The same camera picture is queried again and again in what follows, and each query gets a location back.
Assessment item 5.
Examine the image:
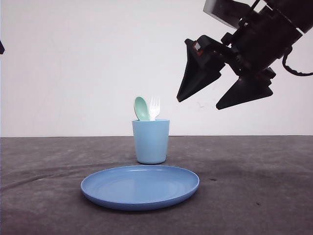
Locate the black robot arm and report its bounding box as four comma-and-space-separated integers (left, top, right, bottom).
0, 41, 5, 54
177, 0, 313, 109

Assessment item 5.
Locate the mint green plastic spoon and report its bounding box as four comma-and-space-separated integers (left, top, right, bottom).
134, 96, 150, 121

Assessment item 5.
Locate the blue plastic plate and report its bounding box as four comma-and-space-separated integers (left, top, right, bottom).
80, 165, 200, 211

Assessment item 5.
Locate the grey table cloth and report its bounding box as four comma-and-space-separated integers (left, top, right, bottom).
0, 135, 313, 235

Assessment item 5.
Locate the white plastic fork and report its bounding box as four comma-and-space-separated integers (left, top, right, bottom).
149, 97, 160, 121

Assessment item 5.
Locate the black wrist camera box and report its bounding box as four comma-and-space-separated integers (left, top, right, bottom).
203, 0, 259, 29

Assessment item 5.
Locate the light blue plastic cup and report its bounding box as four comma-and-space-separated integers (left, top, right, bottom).
132, 119, 170, 165

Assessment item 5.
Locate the black coiled cable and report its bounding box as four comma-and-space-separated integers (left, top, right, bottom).
281, 52, 313, 76

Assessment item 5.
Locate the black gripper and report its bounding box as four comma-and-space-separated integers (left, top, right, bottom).
177, 6, 302, 110

